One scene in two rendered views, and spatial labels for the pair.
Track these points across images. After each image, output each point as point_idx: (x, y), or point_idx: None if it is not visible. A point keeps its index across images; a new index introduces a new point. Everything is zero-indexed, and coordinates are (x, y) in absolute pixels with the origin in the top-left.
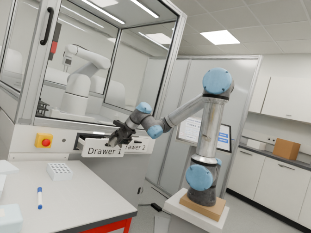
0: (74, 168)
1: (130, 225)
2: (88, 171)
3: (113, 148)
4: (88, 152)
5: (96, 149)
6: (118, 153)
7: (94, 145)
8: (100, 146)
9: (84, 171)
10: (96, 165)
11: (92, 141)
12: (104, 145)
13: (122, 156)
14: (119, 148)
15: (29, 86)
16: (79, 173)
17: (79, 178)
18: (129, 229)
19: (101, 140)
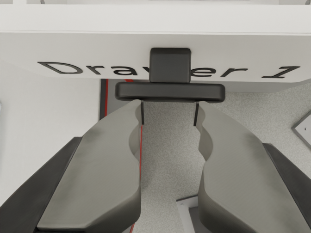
0: (42, 101)
1: (277, 90)
2: (82, 130)
3: (231, 64)
4: (58, 72)
5: (96, 64)
6: (268, 77)
7: (63, 56)
8: (113, 58)
9: (68, 127)
10: None
11: (12, 41)
12: (142, 55)
13: (294, 81)
14: (290, 64)
15: None
16: (41, 143)
17: (20, 181)
18: (273, 91)
19: (88, 38)
